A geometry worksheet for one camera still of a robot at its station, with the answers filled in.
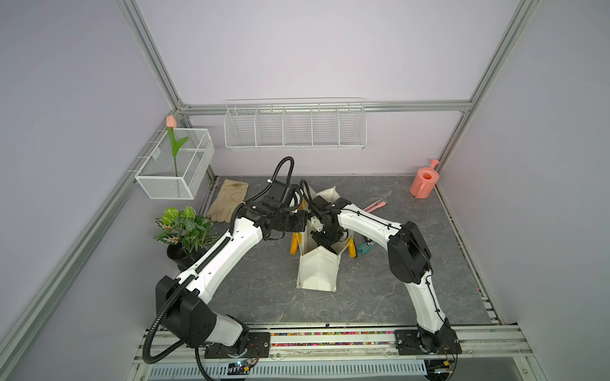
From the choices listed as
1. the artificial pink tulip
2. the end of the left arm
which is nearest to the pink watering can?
the end of the left arm

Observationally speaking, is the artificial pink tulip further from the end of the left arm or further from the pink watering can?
the pink watering can

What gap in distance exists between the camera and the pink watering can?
107 centimetres
